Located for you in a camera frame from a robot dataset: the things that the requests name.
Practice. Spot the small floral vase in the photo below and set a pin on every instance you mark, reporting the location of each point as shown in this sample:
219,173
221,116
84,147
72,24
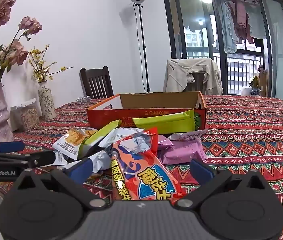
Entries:
47,102

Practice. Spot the hanging white garment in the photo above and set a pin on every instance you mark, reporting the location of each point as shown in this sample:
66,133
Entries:
256,25

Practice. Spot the white pink-print snack packet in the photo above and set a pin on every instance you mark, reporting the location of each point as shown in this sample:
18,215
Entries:
189,134

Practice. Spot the hanging pink garment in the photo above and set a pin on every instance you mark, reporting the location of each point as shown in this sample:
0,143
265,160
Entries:
240,17

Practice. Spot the lime green snack packet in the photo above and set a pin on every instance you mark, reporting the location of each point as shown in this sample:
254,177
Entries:
99,135
164,123

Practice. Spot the tall cardboard box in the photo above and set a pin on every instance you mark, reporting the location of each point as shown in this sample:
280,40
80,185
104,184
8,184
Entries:
262,83

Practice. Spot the white pot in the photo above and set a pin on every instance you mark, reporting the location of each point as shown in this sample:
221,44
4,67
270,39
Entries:
246,91

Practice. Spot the red cartoon snack packet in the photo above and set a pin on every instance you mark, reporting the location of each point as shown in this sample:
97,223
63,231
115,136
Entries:
141,160

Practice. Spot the white blue snack packet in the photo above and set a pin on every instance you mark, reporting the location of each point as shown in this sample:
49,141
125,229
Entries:
121,136

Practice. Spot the orange cardboard box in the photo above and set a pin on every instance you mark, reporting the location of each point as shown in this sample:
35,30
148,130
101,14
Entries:
101,119

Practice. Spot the yellow flower branches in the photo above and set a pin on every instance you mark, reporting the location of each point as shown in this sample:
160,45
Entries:
41,76

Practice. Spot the yellow green bag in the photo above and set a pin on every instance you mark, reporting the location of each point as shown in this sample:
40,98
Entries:
254,82

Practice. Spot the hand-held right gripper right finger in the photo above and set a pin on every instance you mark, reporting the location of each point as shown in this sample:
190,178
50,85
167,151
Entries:
201,170

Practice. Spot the hanging light blue garment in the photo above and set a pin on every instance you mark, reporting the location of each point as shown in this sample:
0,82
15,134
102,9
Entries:
226,30

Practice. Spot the dried pink roses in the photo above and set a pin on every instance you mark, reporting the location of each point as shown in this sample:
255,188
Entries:
4,2

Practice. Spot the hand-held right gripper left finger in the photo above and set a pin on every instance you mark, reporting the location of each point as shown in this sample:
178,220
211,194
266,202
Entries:
81,168

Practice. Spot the small silver wrapped item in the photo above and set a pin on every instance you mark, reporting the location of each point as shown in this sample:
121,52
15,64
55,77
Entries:
84,99

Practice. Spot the beige jacket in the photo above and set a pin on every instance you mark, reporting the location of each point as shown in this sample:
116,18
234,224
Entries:
179,75

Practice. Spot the dark wooden chair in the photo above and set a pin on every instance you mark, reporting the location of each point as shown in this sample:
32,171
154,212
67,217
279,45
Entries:
96,82

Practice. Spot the balcony railing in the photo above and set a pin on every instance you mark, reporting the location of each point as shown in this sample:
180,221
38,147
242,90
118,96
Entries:
236,67

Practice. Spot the silver white snack packet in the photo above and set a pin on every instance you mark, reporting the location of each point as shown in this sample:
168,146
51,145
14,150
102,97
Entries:
100,161

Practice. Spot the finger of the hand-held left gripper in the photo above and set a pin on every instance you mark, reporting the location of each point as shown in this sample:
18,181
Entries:
9,147
41,158

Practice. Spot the small plush toy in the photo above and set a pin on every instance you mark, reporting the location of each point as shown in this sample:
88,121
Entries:
260,68

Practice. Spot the wooden chair under jacket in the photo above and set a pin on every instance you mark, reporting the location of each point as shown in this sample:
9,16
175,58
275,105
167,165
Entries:
196,82

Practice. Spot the clear plastic jar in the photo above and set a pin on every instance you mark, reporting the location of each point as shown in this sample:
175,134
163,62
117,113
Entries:
29,117

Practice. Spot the black sliding glass door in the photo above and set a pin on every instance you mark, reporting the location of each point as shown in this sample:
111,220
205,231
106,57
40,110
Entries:
277,55

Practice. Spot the hanging dark garment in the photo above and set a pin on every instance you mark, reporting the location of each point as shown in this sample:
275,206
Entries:
257,42

